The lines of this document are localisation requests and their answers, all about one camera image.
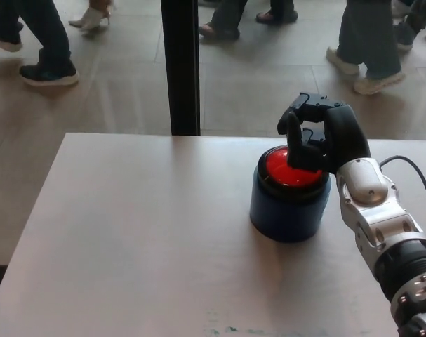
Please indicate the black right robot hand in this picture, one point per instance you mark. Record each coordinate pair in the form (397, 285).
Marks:
(342, 133)

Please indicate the red dome button blue base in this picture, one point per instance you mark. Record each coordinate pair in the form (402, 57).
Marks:
(286, 217)

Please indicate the person in grey trousers, white sneakers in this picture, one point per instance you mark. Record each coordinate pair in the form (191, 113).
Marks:
(370, 38)

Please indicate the person in grey trousers, grey shoes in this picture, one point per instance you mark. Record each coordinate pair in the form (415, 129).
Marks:
(414, 24)

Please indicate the person in dark trousers, sandals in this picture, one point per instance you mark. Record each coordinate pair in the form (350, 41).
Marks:
(226, 17)

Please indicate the white high-heel shoe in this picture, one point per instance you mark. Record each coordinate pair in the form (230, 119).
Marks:
(90, 19)

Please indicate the person in dark jeans, black sneakers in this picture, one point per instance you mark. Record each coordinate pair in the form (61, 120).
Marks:
(47, 42)

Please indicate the black vertical window frame post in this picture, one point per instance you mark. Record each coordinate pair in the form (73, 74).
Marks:
(181, 70)

